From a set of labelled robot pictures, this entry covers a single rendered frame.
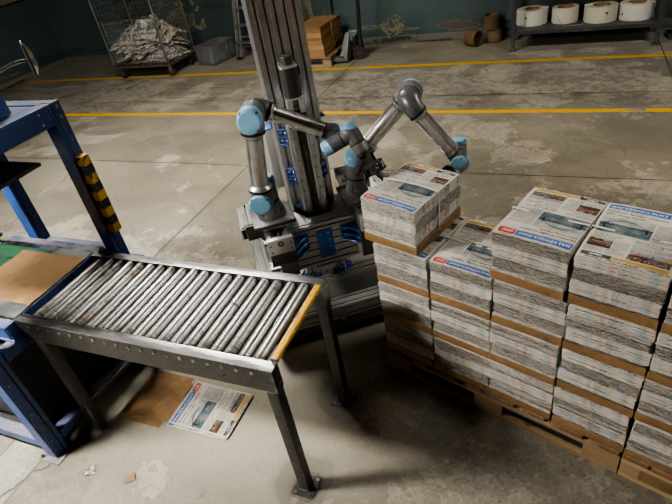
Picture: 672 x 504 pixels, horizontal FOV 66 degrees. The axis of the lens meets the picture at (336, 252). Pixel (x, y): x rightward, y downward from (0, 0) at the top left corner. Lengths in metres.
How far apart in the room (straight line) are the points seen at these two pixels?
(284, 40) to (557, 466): 2.28
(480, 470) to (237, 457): 1.14
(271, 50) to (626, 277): 1.79
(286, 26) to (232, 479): 2.13
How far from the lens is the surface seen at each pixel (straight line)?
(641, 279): 1.90
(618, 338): 2.09
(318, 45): 8.23
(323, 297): 2.27
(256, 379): 1.99
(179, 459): 2.86
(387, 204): 2.19
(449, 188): 2.34
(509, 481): 2.54
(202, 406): 3.00
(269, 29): 2.63
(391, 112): 2.72
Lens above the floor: 2.17
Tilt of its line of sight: 35 degrees down
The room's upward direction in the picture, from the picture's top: 10 degrees counter-clockwise
